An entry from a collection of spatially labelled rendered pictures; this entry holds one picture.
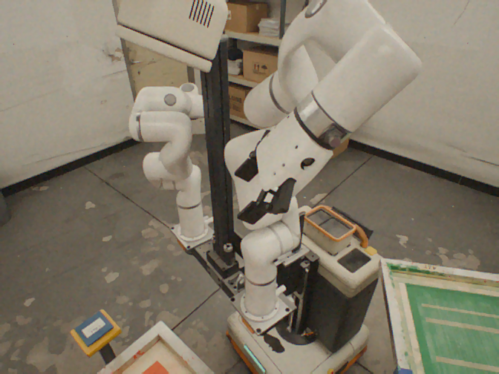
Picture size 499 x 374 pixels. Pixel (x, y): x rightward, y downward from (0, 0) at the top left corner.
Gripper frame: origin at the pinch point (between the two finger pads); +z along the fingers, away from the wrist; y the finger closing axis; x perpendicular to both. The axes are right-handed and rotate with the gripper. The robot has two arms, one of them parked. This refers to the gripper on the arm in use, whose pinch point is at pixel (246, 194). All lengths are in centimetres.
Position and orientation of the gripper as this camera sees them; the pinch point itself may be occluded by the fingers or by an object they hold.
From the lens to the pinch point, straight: 50.8
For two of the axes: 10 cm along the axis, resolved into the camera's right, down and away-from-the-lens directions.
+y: -0.7, -7.3, 6.8
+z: -6.1, 5.8, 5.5
